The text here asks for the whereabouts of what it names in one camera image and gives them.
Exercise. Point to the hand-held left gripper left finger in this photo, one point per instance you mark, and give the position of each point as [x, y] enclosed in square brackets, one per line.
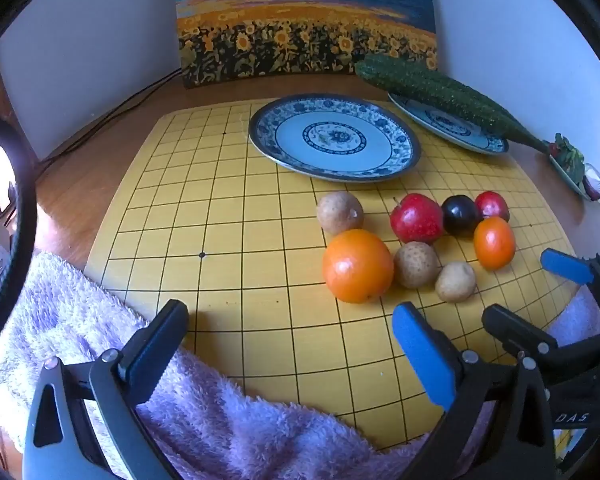
[155, 340]

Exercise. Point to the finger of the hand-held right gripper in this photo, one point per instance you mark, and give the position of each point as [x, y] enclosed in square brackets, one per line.
[515, 330]
[566, 266]

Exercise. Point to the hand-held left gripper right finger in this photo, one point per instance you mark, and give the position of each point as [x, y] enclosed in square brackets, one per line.
[422, 355]

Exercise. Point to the small orange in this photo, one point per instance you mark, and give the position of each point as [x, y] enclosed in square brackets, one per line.
[494, 242]

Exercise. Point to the small smooth brown fruit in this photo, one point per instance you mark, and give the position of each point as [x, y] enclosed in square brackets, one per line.
[455, 282]

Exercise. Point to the rough dotted brown fruit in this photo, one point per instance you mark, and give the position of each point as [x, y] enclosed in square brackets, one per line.
[415, 265]

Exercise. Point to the small red round fruit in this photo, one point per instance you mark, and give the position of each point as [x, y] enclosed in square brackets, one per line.
[492, 203]

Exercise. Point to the large orange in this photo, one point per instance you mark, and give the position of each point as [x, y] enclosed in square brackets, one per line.
[357, 265]

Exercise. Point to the dark plum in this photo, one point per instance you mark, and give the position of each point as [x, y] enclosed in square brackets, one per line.
[459, 215]

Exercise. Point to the red apple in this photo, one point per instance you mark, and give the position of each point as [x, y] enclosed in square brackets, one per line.
[416, 219]

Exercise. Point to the brown fruit with white mark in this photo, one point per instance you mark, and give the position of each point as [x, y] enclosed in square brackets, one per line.
[337, 212]

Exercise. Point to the large blue white patterned plate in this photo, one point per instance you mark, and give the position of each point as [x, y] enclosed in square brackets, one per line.
[337, 135]

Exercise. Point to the pale plate with vegetables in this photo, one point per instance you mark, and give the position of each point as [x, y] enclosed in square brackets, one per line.
[572, 182]

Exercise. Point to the purple onion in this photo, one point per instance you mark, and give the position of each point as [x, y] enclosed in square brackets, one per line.
[594, 180]

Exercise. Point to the purple fluffy towel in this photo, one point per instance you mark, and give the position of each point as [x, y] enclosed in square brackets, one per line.
[55, 320]

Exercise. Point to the green leafy vegetable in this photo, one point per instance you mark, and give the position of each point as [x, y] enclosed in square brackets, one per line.
[570, 155]

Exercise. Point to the yellow grid game board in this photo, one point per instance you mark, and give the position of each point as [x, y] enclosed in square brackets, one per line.
[205, 210]

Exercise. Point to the small blue white patterned plate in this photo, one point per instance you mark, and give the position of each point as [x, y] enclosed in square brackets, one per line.
[450, 131]

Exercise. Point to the green bumpy cucumber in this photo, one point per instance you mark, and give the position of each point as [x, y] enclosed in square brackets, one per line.
[430, 85]

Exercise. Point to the sunflower field painting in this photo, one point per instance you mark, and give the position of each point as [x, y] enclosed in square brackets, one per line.
[305, 20]

